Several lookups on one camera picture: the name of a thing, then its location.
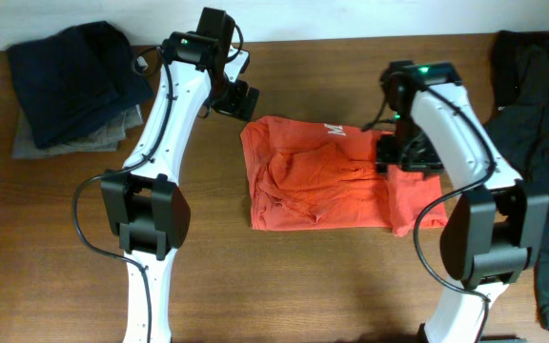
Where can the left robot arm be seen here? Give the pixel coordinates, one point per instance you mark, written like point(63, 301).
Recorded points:
point(146, 209)

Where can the folded grey garment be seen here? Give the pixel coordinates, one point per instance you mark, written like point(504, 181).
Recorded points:
point(98, 138)

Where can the red printed t-shirt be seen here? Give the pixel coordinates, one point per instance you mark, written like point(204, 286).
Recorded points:
point(318, 176)

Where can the black garment pile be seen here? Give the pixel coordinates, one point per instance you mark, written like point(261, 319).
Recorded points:
point(520, 127)

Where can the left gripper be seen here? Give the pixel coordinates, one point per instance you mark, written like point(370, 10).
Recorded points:
point(233, 101)

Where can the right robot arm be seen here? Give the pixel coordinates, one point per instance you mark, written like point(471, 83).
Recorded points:
point(494, 232)

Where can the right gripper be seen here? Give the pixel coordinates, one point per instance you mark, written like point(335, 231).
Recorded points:
point(423, 162)

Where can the folded navy garment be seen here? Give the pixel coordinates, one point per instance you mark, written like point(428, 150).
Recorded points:
point(83, 40)

